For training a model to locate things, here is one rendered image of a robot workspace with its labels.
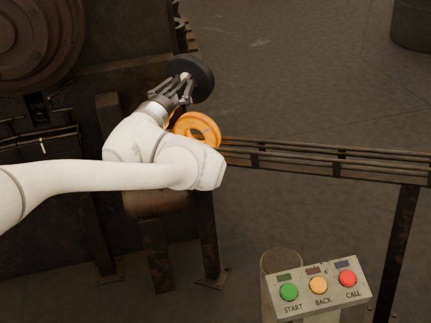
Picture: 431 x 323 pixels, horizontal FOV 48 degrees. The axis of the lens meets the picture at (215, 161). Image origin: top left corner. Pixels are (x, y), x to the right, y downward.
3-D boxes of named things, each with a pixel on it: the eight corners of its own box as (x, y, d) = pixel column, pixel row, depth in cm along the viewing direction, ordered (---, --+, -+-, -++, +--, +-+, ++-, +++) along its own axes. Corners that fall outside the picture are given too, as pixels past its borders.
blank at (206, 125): (199, 157, 162) (195, 163, 159) (169, 123, 158) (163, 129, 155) (231, 140, 151) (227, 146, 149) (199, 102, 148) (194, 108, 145)
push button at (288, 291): (278, 287, 117) (278, 284, 116) (293, 283, 118) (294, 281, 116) (283, 303, 115) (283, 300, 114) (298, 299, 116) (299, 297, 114)
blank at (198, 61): (161, 52, 140) (156, 57, 138) (209, 52, 134) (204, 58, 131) (174, 97, 150) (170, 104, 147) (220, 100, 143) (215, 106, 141)
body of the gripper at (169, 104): (143, 123, 129) (160, 104, 136) (172, 127, 126) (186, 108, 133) (138, 99, 125) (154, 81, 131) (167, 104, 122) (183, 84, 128)
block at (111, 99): (109, 149, 176) (93, 91, 161) (131, 145, 177) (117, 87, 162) (110, 166, 168) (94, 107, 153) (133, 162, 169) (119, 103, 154)
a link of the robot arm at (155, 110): (163, 143, 123) (174, 129, 127) (157, 114, 117) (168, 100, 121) (133, 137, 126) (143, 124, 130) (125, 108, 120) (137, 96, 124)
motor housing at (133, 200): (145, 274, 200) (119, 175, 167) (197, 263, 203) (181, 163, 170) (148, 300, 190) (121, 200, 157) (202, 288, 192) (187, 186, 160)
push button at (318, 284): (307, 280, 118) (308, 277, 117) (322, 277, 119) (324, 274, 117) (312, 296, 116) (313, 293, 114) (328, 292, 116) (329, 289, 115)
